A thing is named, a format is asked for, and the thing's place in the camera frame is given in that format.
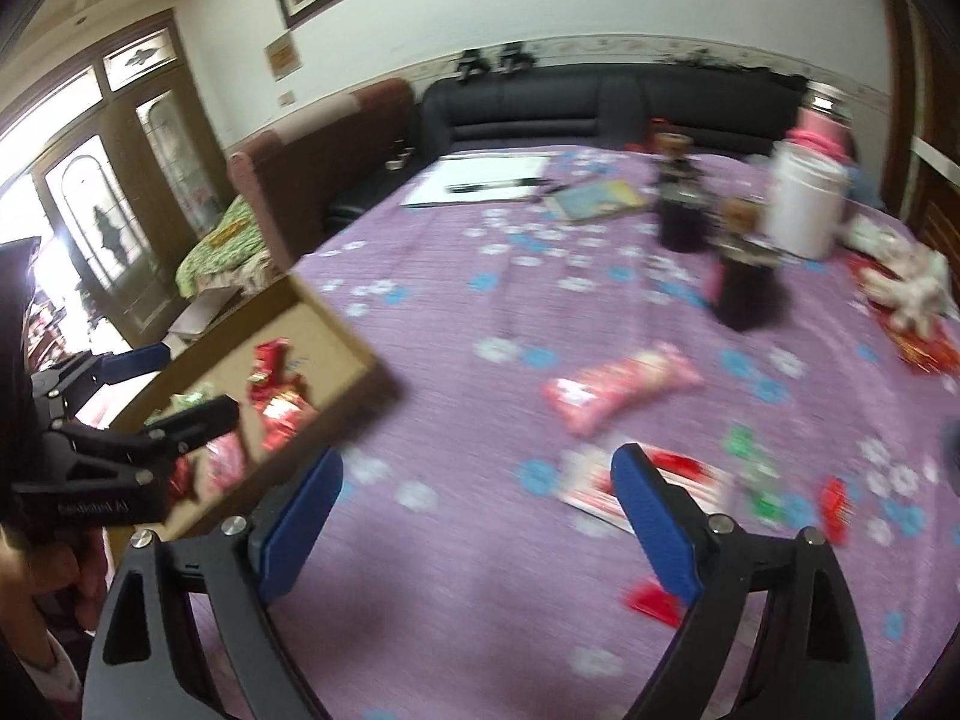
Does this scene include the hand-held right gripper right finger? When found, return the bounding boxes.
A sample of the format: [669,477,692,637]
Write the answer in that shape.
[611,444,877,720]

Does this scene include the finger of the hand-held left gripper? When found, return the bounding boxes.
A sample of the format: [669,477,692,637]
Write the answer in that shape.
[52,396,241,467]
[30,343,170,421]

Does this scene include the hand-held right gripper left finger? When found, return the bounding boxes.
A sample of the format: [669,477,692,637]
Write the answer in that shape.
[81,448,344,720]

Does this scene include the plain red snack packet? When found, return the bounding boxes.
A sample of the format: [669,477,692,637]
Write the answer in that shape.
[626,581,687,627]

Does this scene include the white red striped packet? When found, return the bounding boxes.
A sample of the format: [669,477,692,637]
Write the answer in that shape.
[559,446,736,533]

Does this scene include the large red snack packet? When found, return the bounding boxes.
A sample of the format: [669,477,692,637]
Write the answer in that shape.
[255,386,320,455]

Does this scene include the shallow cardboard box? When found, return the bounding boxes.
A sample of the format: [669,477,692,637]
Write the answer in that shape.
[142,274,402,541]

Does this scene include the small red candy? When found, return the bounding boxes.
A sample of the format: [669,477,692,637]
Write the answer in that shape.
[817,476,852,541]

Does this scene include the person's left forearm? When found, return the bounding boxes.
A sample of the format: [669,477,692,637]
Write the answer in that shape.
[0,604,85,720]

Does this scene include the person's left hand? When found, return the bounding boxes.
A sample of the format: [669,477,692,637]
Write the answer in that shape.
[0,526,107,620]

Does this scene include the green floral blanket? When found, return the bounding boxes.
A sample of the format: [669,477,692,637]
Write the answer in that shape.
[176,195,265,293]

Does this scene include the wooden glass door set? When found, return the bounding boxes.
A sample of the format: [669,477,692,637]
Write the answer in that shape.
[0,9,233,361]

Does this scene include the purple floral tablecloth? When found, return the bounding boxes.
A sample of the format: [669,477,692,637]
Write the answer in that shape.
[180,144,960,720]

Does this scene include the brown armchair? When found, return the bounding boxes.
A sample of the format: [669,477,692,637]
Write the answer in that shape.
[229,77,417,271]

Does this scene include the red paper packet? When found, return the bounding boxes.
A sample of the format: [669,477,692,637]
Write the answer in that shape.
[847,255,960,376]

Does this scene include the colourful cover notebook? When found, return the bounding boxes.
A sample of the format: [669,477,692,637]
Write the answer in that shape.
[541,180,652,224]

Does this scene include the white cloth glove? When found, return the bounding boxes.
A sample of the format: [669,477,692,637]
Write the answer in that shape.
[859,247,950,335]
[844,214,901,252]

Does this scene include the white plastic jar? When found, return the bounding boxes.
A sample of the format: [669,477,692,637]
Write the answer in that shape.
[761,139,848,260]

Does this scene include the black pen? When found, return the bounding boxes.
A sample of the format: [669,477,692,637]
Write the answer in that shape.
[445,178,548,193]

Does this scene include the white paper pad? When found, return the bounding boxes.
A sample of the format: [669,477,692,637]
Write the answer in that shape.
[400,154,556,209]

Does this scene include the light blue object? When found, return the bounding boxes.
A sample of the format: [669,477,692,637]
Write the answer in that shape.
[847,165,890,215]

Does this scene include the brown wooden sideboard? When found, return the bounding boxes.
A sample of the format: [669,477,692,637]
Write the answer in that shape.
[896,139,960,241]

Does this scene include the black leather sofa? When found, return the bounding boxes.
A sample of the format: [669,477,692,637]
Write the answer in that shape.
[326,64,807,237]

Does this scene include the pink thermos flask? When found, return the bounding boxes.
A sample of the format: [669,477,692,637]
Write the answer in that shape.
[787,82,856,162]

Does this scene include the small wall plaque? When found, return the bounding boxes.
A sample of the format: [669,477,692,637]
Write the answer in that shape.
[264,31,299,82]

